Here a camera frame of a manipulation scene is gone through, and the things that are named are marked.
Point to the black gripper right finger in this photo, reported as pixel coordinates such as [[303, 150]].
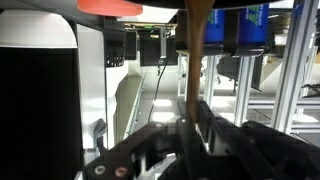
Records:
[[270, 154]]

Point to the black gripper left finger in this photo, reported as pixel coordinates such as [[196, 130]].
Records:
[[137, 155]]

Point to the wooden spoon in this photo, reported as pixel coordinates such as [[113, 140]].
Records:
[[197, 20]]

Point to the small white bowl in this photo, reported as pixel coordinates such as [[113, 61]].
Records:
[[35, 29]]

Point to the white black coffee machine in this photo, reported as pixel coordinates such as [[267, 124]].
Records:
[[114, 51]]

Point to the toy white refrigerator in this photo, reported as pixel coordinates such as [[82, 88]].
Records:
[[91, 84]]

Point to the orange plastic cup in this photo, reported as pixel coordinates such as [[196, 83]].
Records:
[[110, 7]]

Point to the aluminium frame post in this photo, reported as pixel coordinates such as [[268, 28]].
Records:
[[301, 28]]

